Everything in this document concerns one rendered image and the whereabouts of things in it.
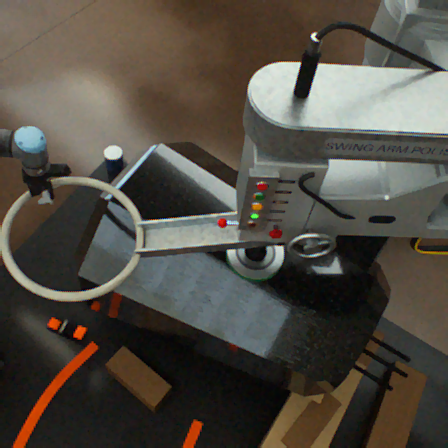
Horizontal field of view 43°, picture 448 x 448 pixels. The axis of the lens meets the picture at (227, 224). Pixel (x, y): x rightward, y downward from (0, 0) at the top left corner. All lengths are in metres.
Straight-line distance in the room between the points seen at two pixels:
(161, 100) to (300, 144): 2.36
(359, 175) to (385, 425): 1.45
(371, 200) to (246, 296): 0.68
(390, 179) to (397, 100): 0.29
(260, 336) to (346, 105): 1.04
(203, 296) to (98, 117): 1.76
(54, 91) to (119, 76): 0.42
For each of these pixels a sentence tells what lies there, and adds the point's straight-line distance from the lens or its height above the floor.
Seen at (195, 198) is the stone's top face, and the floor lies 0.85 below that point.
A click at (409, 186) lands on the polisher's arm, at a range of 1.67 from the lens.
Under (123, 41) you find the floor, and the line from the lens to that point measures 4.07.
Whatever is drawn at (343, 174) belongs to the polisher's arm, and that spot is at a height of 1.42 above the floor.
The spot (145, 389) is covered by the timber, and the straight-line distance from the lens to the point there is 2.68.
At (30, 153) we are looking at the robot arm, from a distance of 1.93.
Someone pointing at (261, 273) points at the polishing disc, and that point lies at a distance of 2.08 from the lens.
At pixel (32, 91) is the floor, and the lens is 3.82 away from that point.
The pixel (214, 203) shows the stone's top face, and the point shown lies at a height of 0.85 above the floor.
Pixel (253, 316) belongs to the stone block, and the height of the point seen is 0.75.
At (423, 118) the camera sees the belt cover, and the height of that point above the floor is 1.72.
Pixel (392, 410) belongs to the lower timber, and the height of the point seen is 0.12.
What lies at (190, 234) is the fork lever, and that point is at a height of 0.97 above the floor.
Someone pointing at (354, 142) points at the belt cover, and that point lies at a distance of 1.43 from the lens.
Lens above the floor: 2.74
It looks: 59 degrees down
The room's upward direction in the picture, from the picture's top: 10 degrees clockwise
